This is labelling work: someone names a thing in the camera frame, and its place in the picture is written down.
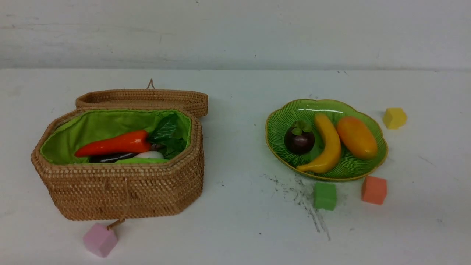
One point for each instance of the dark purple toy mangosteen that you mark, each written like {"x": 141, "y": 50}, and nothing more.
{"x": 299, "y": 139}

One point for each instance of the white toy radish with leaves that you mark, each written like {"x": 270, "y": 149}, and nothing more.
{"x": 153, "y": 153}

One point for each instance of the red orange toy pepper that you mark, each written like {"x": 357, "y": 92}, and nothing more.
{"x": 138, "y": 141}

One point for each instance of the yellow toy banana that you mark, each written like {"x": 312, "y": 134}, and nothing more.
{"x": 330, "y": 156}

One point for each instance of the orange yellow toy mango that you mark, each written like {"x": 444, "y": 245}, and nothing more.
{"x": 357, "y": 138}

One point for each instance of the purple toy eggplant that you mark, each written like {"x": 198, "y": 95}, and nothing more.
{"x": 110, "y": 158}

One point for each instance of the light green toy cucumber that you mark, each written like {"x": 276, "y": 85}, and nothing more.
{"x": 137, "y": 160}

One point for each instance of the woven wicker basket lid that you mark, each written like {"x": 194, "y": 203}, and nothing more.
{"x": 196, "y": 103}

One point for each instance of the green foam cube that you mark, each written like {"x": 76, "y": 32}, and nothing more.
{"x": 324, "y": 196}

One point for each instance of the green leaf-shaped plate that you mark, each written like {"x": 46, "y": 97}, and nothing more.
{"x": 349, "y": 167}

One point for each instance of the orange foam cube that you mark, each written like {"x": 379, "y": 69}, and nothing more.
{"x": 374, "y": 190}

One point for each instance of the yellow foam cube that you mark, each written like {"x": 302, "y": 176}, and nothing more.
{"x": 394, "y": 118}

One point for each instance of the woven wicker basket green lining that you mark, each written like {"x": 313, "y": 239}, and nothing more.
{"x": 83, "y": 191}

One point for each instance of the pink foam cube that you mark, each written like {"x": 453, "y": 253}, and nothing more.
{"x": 99, "y": 240}

